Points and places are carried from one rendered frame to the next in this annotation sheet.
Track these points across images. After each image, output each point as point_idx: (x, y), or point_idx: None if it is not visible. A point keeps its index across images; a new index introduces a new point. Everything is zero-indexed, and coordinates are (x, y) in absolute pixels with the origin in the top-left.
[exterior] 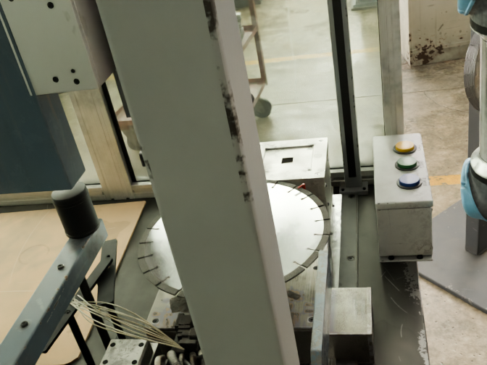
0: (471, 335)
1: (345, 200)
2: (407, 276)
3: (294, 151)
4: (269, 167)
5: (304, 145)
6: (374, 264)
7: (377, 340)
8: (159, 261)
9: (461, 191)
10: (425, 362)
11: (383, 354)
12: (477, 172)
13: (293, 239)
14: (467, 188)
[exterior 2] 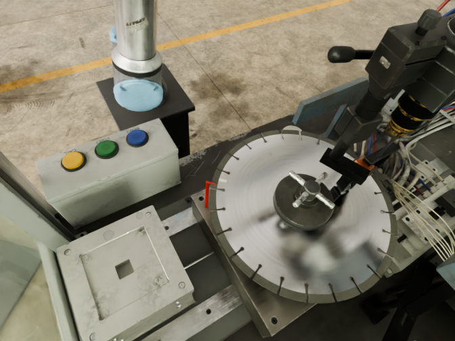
0: None
1: None
2: (187, 162)
3: (99, 273)
4: (147, 281)
5: (82, 266)
6: (185, 185)
7: None
8: (377, 235)
9: (159, 91)
10: (249, 132)
11: None
12: (157, 67)
13: (279, 152)
14: (158, 86)
